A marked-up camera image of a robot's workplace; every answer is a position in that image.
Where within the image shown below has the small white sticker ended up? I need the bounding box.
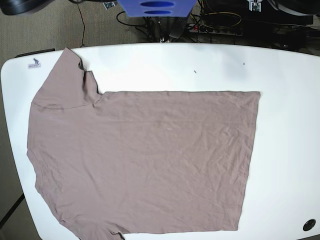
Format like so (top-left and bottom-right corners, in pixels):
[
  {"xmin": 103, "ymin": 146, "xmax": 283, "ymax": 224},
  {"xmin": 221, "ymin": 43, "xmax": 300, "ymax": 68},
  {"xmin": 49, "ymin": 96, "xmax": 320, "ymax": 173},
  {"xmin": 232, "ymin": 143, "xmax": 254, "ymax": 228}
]
[{"xmin": 28, "ymin": 58, "xmax": 41, "ymax": 69}]

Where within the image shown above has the blue plastic mount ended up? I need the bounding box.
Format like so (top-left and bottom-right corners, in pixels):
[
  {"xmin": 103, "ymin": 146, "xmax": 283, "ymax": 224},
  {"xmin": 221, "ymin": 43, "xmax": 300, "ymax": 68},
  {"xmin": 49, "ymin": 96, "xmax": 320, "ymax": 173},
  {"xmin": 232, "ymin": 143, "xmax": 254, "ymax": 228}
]
[{"xmin": 118, "ymin": 0, "xmax": 196, "ymax": 17}]

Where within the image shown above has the yellow cable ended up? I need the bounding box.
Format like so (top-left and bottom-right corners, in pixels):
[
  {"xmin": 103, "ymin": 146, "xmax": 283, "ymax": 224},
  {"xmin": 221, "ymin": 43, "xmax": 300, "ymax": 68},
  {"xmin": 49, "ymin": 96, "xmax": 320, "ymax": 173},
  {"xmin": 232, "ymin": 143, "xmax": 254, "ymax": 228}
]
[{"xmin": 189, "ymin": 11, "xmax": 243, "ymax": 28}]

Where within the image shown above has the mauve T-shirt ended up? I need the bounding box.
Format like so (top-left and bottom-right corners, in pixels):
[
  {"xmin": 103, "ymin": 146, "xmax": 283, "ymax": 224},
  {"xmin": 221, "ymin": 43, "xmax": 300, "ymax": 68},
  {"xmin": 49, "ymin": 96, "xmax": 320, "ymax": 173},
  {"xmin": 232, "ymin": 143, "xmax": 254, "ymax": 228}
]
[{"xmin": 27, "ymin": 48, "xmax": 261, "ymax": 240}]

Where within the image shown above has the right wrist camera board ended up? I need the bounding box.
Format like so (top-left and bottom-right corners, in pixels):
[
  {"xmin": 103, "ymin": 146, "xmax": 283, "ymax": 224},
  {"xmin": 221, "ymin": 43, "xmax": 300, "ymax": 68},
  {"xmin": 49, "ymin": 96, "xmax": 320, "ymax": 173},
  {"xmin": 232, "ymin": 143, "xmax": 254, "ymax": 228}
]
[{"xmin": 102, "ymin": 0, "xmax": 118, "ymax": 10}]

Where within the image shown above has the black table grommet right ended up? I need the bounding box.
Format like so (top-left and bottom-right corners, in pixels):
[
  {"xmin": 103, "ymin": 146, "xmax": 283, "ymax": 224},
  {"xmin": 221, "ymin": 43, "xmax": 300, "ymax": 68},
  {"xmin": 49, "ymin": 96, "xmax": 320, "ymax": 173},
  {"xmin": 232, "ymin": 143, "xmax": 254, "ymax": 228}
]
[{"xmin": 302, "ymin": 219, "xmax": 316, "ymax": 232}]

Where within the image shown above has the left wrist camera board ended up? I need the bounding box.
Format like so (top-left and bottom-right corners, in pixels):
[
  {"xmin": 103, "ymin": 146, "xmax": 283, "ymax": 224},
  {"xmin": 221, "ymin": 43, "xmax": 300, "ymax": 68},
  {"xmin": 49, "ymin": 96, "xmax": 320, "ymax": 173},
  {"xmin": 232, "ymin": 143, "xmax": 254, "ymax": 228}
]
[{"xmin": 247, "ymin": 0, "xmax": 263, "ymax": 12}]

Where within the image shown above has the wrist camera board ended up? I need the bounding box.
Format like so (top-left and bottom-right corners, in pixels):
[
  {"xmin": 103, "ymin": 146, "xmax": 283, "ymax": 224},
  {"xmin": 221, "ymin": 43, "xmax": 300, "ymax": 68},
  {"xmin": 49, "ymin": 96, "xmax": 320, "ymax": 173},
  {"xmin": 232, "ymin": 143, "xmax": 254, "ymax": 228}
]
[
  {"xmin": 247, "ymin": 0, "xmax": 263, "ymax": 12},
  {"xmin": 102, "ymin": 0, "xmax": 118, "ymax": 10}
]

